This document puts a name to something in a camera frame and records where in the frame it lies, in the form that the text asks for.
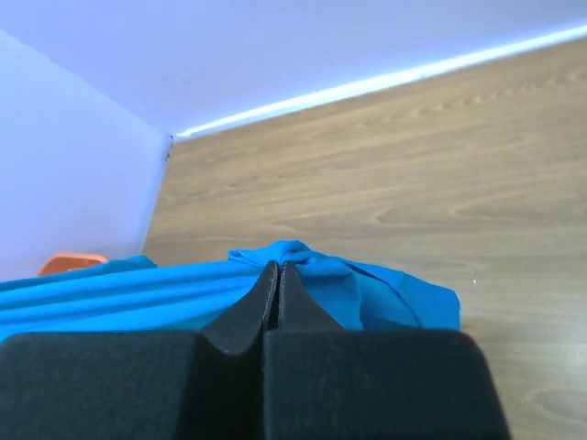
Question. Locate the blue t shirt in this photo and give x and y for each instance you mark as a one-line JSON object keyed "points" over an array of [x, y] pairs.
{"points": [[136, 294]]}

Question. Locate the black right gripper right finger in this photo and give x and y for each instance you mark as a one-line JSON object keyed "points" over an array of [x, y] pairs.
{"points": [[321, 381]]}

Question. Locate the orange plastic laundry basket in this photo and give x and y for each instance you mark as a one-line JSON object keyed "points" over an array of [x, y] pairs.
{"points": [[67, 261]]}

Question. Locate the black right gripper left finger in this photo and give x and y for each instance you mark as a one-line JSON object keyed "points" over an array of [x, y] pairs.
{"points": [[202, 384]]}

